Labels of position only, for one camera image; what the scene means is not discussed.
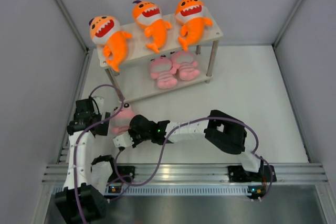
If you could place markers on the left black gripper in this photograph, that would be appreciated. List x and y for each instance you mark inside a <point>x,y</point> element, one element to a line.
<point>102,128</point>

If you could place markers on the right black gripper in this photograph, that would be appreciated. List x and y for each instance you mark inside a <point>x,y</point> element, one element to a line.
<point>132,132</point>

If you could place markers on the pink striped plush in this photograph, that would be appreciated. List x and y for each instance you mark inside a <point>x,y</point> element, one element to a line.
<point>162,70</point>
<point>186,65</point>
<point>120,123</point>

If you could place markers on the orange shark plush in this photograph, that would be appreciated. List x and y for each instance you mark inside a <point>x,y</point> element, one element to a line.
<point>106,31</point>
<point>190,14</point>
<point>147,16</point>

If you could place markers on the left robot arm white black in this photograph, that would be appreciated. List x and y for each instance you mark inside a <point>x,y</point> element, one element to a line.
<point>81,199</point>

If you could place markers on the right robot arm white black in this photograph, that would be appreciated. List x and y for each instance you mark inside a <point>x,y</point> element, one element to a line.
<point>228,134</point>

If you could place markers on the white two-tier wooden shelf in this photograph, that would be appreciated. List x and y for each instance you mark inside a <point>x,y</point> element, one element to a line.
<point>134,79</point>

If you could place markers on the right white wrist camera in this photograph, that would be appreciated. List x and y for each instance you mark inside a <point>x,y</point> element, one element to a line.
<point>123,141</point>

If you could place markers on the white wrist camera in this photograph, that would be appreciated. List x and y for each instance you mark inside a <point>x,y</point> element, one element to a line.
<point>123,141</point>
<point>98,103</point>

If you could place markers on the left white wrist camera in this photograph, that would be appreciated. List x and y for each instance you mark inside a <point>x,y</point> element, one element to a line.
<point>98,103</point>

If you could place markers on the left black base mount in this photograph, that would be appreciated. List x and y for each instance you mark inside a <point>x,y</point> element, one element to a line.
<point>123,170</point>

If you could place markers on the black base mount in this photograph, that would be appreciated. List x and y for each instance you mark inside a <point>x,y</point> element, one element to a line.
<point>123,170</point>
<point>237,174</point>

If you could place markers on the aluminium front rail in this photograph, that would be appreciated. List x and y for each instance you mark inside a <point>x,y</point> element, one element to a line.
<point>209,174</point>

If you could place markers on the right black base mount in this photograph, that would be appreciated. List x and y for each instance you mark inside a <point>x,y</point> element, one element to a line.
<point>237,174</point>

